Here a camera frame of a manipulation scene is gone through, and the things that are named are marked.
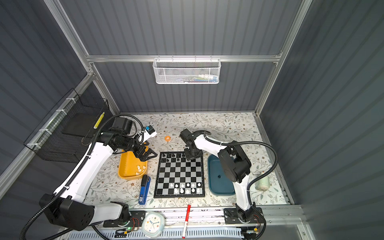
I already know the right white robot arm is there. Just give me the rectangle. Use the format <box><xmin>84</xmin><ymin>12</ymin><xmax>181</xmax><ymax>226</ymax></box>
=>
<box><xmin>180</xmin><ymin>129</ymin><xmax>278</xmax><ymax>223</ymax></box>

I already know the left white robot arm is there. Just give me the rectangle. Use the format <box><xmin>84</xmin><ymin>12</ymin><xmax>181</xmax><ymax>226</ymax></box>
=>
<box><xmin>19</xmin><ymin>114</ymin><xmax>157</xmax><ymax>240</ymax></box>

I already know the yellow plastic tray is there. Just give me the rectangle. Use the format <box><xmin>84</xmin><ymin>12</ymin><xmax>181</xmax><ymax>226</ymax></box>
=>
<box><xmin>118</xmin><ymin>152</ymin><xmax>148</xmax><ymax>181</ymax></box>

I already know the blue stapler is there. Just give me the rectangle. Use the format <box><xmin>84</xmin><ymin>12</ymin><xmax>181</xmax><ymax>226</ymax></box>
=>
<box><xmin>139</xmin><ymin>175</ymin><xmax>151</xmax><ymax>205</ymax></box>

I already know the black white chessboard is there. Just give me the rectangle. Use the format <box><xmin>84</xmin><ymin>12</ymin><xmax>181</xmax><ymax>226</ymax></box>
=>
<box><xmin>154</xmin><ymin>152</ymin><xmax>205</xmax><ymax>199</ymax></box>

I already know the teal plastic tray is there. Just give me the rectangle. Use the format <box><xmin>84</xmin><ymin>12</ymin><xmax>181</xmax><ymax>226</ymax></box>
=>
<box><xmin>208</xmin><ymin>155</ymin><xmax>235</xmax><ymax>196</ymax></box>

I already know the red white marker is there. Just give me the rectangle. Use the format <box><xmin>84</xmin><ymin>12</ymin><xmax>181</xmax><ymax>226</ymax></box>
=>
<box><xmin>182</xmin><ymin>205</ymin><xmax>191</xmax><ymax>239</ymax></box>

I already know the small white clock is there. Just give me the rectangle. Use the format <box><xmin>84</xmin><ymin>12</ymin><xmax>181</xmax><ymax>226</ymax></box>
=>
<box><xmin>142</xmin><ymin>212</ymin><xmax>166</xmax><ymax>238</ymax></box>

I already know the pale green cup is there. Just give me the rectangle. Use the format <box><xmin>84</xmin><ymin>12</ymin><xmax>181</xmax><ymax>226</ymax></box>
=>
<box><xmin>255</xmin><ymin>175</ymin><xmax>271</xmax><ymax>191</ymax></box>

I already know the black wire basket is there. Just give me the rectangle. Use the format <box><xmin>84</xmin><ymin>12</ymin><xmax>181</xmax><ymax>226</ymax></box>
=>
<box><xmin>24</xmin><ymin>89</ymin><xmax>112</xmax><ymax>163</ymax></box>

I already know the white wire basket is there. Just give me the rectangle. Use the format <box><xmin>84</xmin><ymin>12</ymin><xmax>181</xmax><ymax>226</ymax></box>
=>
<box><xmin>153</xmin><ymin>59</ymin><xmax>222</xmax><ymax>85</ymax></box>

